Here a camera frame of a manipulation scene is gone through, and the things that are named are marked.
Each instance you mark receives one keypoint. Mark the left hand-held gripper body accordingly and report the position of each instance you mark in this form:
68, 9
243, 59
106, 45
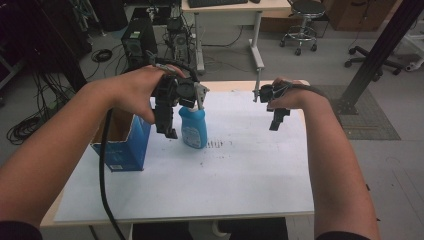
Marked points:
176, 91

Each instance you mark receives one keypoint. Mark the person's right hand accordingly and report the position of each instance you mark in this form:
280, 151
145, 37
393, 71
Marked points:
296, 96

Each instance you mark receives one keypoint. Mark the black computer tower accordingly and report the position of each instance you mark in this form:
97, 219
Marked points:
138, 43

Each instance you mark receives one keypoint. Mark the small dark computer case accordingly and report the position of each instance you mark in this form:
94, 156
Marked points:
178, 40

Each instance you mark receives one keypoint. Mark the white table cover sheet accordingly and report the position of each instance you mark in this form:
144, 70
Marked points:
213, 183

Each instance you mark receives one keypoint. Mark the person's dark left sleeve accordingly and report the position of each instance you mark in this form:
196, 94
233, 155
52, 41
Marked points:
18, 231

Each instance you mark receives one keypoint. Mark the blue spray bottle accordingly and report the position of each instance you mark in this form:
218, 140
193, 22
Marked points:
194, 128

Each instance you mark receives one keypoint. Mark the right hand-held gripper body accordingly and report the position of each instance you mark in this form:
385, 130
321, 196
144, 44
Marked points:
268, 93

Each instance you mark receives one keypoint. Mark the black round stool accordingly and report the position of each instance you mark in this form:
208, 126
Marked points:
305, 23

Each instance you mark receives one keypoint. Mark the thin grey metal rod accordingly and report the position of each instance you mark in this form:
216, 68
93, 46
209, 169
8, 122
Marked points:
257, 83

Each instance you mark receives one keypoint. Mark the person's dark pants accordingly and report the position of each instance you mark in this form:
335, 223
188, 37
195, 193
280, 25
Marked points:
200, 230

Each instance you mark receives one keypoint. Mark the person's left hand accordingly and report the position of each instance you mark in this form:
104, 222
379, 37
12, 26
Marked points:
136, 90

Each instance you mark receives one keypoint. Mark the black metal frame post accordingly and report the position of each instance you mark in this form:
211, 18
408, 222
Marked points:
383, 50

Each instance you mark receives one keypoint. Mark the person's dark sleeve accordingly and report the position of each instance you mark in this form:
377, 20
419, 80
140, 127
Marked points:
18, 231
343, 236

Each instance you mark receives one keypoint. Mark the black keyboard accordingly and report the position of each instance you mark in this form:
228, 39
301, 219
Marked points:
216, 2

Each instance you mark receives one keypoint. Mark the black office chair base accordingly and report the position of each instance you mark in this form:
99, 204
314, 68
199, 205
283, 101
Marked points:
370, 60

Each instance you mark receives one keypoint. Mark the blue open cardboard box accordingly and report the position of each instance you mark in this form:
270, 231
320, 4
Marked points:
128, 150

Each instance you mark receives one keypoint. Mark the grey floor mat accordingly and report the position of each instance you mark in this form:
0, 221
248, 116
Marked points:
363, 116

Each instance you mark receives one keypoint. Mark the person's dark right sleeve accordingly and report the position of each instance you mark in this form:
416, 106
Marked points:
343, 236

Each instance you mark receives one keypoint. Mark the wooden cabinet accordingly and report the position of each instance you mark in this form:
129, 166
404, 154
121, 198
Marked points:
360, 15

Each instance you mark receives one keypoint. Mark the white office desk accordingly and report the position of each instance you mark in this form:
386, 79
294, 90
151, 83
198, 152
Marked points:
233, 8

